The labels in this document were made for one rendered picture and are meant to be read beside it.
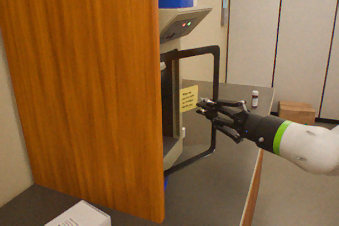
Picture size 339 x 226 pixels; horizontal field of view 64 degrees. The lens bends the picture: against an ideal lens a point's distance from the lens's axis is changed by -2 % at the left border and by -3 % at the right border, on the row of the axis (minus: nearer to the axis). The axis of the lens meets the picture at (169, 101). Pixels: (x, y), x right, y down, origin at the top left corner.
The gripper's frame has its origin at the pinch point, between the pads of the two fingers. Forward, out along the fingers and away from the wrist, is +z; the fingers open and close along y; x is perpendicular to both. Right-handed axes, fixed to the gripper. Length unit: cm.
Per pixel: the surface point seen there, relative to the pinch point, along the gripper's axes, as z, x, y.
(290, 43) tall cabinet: 112, -272, -20
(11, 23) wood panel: 33, 44, 28
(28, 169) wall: 41, 47, -22
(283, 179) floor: 40, -150, -120
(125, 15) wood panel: -0.5, 27.8, 30.0
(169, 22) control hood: -3.1, 17.2, 27.9
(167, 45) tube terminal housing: 13.8, 4.2, 19.1
